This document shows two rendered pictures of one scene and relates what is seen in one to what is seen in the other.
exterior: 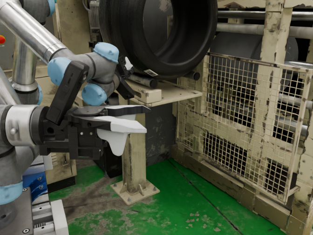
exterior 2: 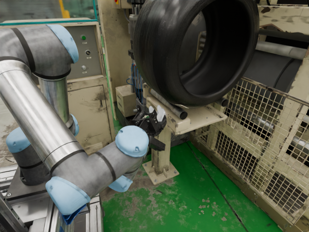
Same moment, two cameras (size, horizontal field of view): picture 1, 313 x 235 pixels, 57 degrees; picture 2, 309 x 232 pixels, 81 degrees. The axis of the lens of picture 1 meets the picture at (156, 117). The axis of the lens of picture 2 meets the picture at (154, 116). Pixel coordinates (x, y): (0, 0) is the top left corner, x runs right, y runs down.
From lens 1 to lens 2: 0.59 m
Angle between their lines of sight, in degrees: 13
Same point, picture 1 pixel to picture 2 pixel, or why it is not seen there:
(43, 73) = (88, 84)
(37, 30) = (36, 122)
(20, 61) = not seen: hidden behind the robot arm
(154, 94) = (183, 124)
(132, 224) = (157, 205)
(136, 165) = (162, 157)
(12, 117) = not seen: outside the picture
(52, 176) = not seen: hidden behind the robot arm
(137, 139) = (164, 139)
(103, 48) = (126, 145)
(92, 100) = (116, 188)
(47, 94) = (93, 101)
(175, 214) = (190, 198)
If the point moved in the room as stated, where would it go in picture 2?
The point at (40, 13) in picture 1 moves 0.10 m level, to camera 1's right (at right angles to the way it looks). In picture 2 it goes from (60, 66) to (92, 67)
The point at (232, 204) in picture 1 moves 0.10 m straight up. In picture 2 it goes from (237, 194) to (240, 186)
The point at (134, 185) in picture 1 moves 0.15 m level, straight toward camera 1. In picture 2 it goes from (160, 169) to (160, 183)
